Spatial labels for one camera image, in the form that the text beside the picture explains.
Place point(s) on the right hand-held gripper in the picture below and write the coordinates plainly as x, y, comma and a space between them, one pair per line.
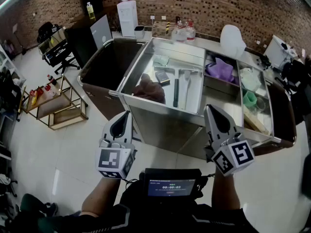
233, 158

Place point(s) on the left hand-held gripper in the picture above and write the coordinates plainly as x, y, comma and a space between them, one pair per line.
114, 160

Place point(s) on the stainless steel cart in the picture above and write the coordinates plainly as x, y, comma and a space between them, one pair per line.
160, 125

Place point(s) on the person's left forearm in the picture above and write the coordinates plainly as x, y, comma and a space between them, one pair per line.
102, 195

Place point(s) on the person's right forearm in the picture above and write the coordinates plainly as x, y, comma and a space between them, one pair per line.
224, 193

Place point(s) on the beige wooden brush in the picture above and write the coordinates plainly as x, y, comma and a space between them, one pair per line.
256, 122

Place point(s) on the green cup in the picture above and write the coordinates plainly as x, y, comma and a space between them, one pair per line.
249, 99

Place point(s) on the clear glass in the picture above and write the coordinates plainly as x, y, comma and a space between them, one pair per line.
261, 104

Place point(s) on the brown cloth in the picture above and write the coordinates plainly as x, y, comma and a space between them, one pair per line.
149, 88

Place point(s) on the purple cloth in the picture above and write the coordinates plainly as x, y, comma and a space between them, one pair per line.
219, 69

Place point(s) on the white plastic bag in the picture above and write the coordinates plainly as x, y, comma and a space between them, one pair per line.
250, 79

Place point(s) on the chest-mounted black screen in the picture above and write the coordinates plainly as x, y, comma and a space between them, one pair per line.
171, 184

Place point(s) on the red-capped clear bottle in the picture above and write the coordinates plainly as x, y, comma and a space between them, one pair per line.
49, 91

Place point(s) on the cola bottle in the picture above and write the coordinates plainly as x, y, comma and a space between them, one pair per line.
51, 79

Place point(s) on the white chair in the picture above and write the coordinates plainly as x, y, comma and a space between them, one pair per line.
232, 40

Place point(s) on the black swivel chair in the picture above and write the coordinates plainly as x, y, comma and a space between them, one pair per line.
297, 81

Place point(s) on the yellow sauce bottle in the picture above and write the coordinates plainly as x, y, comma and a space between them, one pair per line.
35, 97

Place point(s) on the white box appliance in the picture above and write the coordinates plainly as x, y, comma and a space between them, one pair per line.
277, 48

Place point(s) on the clear water jug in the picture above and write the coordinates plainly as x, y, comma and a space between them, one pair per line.
178, 33
190, 33

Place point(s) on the black cabinet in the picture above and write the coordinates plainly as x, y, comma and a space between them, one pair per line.
77, 42

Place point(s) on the person's black shirt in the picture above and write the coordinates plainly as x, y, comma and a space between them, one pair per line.
158, 217

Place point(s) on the white waste bin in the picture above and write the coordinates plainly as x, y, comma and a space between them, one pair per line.
139, 32

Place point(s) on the grey panel board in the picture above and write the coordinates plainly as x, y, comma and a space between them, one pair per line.
102, 31

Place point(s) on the black office chair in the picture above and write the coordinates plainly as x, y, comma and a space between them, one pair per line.
57, 45

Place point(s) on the cardboard box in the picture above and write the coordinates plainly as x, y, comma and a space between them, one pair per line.
160, 28

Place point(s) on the white water dispenser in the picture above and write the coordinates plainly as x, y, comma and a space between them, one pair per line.
127, 18

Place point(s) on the person's left leg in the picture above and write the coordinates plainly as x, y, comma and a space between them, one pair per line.
34, 204

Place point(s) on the yellow liquid bottle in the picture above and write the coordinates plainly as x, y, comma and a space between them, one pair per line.
90, 12

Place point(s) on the white shelf unit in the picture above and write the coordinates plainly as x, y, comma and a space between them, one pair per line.
7, 62

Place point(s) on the gold frame shelf trolley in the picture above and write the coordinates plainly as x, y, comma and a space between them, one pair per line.
54, 105

